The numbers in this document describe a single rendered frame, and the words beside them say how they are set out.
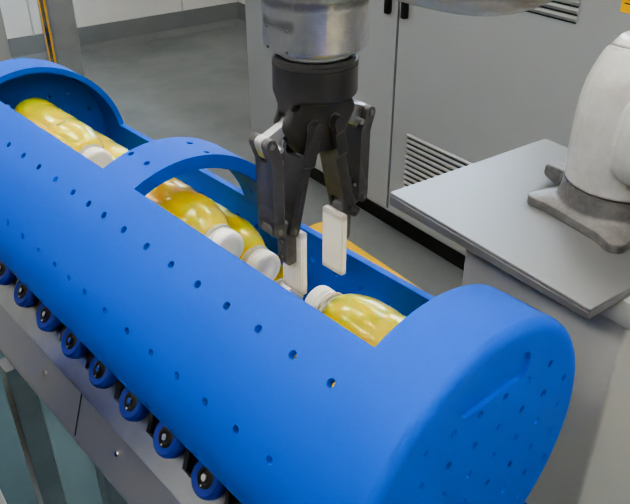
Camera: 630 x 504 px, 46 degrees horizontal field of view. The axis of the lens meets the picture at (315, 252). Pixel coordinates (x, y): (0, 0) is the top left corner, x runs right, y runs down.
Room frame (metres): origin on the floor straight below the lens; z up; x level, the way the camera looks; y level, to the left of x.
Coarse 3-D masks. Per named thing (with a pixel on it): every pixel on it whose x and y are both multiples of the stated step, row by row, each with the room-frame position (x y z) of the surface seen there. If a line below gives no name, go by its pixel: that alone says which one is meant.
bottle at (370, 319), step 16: (320, 304) 0.61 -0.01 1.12; (336, 304) 0.59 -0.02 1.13; (352, 304) 0.58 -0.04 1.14; (368, 304) 0.58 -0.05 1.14; (384, 304) 0.58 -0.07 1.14; (336, 320) 0.57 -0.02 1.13; (352, 320) 0.56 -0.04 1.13; (368, 320) 0.56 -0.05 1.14; (384, 320) 0.55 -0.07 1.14; (400, 320) 0.55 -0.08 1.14; (368, 336) 0.54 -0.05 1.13; (384, 336) 0.54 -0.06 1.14
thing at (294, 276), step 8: (304, 232) 0.60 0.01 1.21; (296, 240) 0.60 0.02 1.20; (304, 240) 0.60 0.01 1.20; (296, 248) 0.60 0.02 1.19; (304, 248) 0.60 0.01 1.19; (304, 256) 0.60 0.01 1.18; (296, 264) 0.60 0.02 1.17; (304, 264) 0.60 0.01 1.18; (288, 272) 0.61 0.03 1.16; (296, 272) 0.60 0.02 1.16; (304, 272) 0.60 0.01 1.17; (288, 280) 0.61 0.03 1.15; (296, 280) 0.60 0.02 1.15; (304, 280) 0.60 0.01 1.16; (296, 288) 0.60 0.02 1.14; (304, 288) 0.60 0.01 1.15
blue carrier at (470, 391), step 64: (0, 64) 1.04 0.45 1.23; (0, 128) 0.87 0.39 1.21; (128, 128) 1.08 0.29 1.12; (0, 192) 0.78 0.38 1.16; (64, 192) 0.71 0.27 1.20; (128, 192) 0.67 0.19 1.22; (256, 192) 0.81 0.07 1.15; (0, 256) 0.79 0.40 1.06; (64, 256) 0.65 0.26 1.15; (128, 256) 0.59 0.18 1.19; (192, 256) 0.56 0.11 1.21; (320, 256) 0.75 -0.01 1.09; (64, 320) 0.66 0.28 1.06; (128, 320) 0.55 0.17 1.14; (192, 320) 0.50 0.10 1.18; (256, 320) 0.47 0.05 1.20; (320, 320) 0.45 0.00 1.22; (448, 320) 0.43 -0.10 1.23; (512, 320) 0.43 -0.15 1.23; (128, 384) 0.55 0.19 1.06; (192, 384) 0.47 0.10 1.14; (256, 384) 0.43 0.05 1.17; (320, 384) 0.41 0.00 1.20; (384, 384) 0.39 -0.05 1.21; (448, 384) 0.38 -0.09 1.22; (512, 384) 0.43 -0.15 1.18; (192, 448) 0.47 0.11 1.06; (256, 448) 0.40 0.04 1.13; (320, 448) 0.37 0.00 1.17; (384, 448) 0.35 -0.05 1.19; (448, 448) 0.38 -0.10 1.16; (512, 448) 0.44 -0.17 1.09
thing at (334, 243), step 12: (324, 216) 0.65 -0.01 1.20; (336, 216) 0.64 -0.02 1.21; (324, 228) 0.65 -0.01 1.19; (336, 228) 0.64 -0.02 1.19; (324, 240) 0.65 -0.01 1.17; (336, 240) 0.64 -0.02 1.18; (324, 252) 0.65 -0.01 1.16; (336, 252) 0.64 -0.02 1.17; (324, 264) 0.65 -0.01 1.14; (336, 264) 0.64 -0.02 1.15
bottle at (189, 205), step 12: (168, 180) 0.75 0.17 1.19; (156, 192) 0.73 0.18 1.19; (168, 192) 0.73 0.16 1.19; (180, 192) 0.72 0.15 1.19; (192, 192) 0.72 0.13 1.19; (168, 204) 0.71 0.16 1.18; (180, 204) 0.70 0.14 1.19; (192, 204) 0.70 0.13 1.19; (204, 204) 0.70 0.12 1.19; (216, 204) 0.72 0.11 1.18; (180, 216) 0.69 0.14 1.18; (192, 216) 0.68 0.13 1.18; (204, 216) 0.68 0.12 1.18; (216, 216) 0.69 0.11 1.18; (204, 228) 0.67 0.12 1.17; (216, 228) 0.67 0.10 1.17
